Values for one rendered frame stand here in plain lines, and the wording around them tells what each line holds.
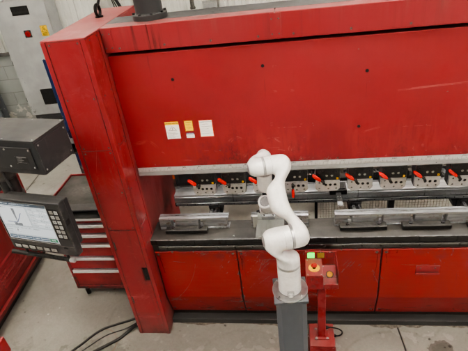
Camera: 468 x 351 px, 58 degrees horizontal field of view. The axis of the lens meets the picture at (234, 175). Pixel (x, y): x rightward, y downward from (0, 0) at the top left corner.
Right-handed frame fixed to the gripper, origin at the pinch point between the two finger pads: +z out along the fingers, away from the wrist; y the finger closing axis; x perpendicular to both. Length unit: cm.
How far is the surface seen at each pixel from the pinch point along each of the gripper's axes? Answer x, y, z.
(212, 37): -76, 22, -90
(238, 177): -19.3, 17.6, -19.5
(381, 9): -80, -65, -95
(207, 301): 55, 52, 56
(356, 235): 15, -57, 7
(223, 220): 2.3, 32.3, 8.8
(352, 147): -31, -53, -33
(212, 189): -13.8, 36.2, -13.3
